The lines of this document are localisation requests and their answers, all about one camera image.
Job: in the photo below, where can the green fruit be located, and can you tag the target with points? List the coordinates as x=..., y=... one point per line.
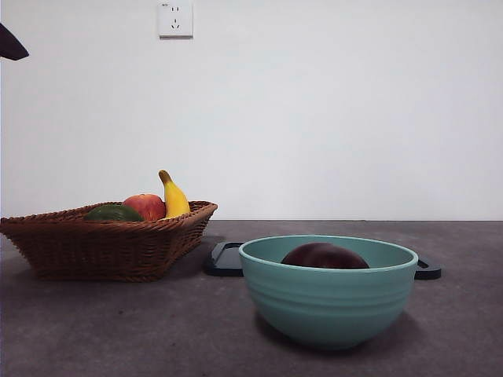
x=112, y=214

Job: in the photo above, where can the red apple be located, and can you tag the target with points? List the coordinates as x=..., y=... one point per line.
x=147, y=206

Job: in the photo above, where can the brown wicker basket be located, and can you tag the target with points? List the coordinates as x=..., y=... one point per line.
x=98, y=251

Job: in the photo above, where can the white wall socket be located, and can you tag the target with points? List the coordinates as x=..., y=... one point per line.
x=175, y=19

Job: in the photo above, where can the yellow banana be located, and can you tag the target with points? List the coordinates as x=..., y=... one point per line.
x=175, y=200

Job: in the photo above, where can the teal ribbed bowl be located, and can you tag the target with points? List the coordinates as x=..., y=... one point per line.
x=328, y=302

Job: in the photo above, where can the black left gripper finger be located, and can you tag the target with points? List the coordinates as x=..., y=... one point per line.
x=9, y=47

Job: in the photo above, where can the black rectangular tray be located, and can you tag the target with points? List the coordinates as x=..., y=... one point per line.
x=222, y=263

